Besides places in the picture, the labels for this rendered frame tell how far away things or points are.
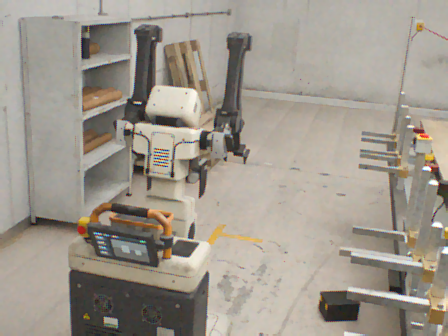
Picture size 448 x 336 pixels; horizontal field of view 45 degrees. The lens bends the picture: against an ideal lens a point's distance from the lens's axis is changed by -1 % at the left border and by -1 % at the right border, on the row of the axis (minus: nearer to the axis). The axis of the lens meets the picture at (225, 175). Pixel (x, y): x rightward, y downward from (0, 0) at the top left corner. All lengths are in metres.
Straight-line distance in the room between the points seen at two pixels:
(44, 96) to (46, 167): 0.53
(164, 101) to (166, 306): 0.85
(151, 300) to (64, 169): 2.11
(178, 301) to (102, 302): 0.33
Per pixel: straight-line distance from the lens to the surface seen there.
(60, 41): 3.95
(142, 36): 2.56
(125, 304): 2.26
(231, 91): 2.42
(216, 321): 2.73
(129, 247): 2.07
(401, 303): 1.74
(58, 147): 4.11
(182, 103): 2.32
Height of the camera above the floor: 1.79
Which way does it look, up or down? 19 degrees down
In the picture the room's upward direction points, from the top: 4 degrees clockwise
